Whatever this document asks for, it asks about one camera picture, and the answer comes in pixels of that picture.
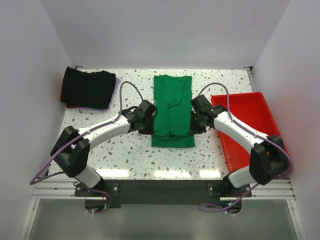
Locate green t shirt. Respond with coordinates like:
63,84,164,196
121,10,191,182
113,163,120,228
151,75,195,149

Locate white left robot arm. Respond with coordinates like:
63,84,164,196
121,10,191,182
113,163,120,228
50,100,158,196

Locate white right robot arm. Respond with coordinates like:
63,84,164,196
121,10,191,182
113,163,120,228
189,95,290,197

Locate lilac folded t shirt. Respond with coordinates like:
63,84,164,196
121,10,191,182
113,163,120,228
73,78,121,112

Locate red plastic bin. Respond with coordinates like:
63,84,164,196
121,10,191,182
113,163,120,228
210,92,282,177

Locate black folded t shirt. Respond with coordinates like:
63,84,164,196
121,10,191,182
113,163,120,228
60,67,117,110

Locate dark red folded t shirt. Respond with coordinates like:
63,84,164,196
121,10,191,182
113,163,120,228
60,86,81,109

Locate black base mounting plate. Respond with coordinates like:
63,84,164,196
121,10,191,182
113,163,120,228
73,179,250,211

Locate aluminium frame rail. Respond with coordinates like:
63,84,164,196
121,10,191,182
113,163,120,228
31,66,297,201

